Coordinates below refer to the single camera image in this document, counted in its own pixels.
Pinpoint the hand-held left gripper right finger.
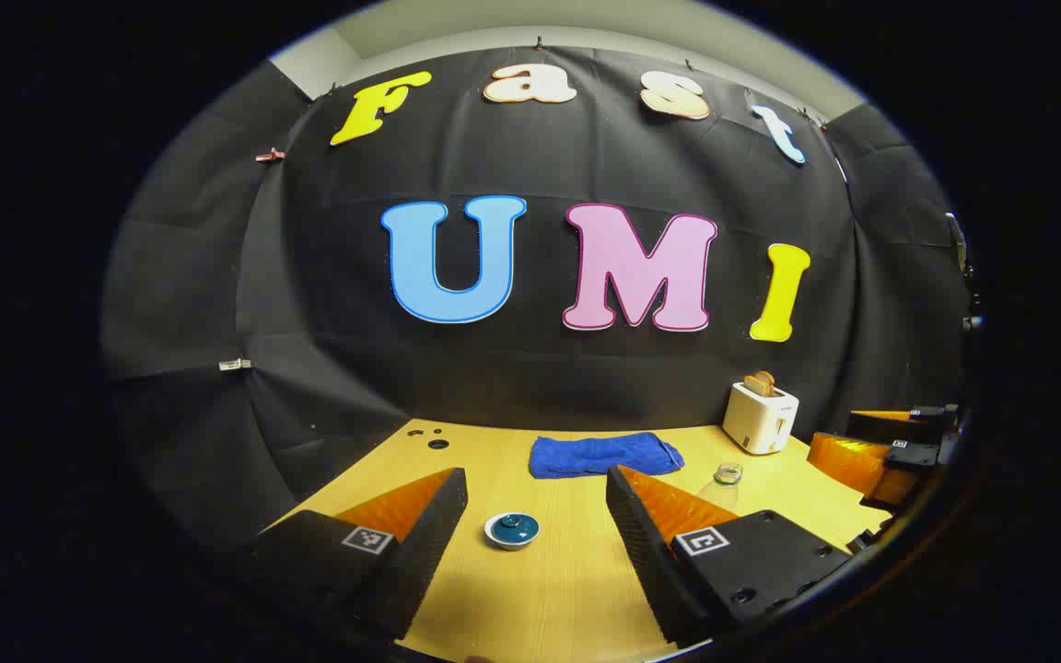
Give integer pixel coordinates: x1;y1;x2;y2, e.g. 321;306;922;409
606;465;854;646

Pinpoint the black backdrop cloth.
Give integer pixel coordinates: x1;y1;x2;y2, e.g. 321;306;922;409
102;46;974;553

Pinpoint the clear plastic water bottle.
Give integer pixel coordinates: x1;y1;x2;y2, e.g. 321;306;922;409
696;462;744;515

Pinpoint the white teacup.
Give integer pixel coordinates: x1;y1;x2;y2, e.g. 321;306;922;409
484;512;542;552

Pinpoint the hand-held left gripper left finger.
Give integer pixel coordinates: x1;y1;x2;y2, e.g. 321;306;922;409
252;468;468;641

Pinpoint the dark metal stand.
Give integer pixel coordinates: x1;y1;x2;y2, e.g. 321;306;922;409
945;212;985;334

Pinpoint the blue towel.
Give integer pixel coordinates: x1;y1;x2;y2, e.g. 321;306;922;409
529;432;685;480

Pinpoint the white toaster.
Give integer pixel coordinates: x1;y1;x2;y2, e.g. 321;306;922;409
722;381;800;456

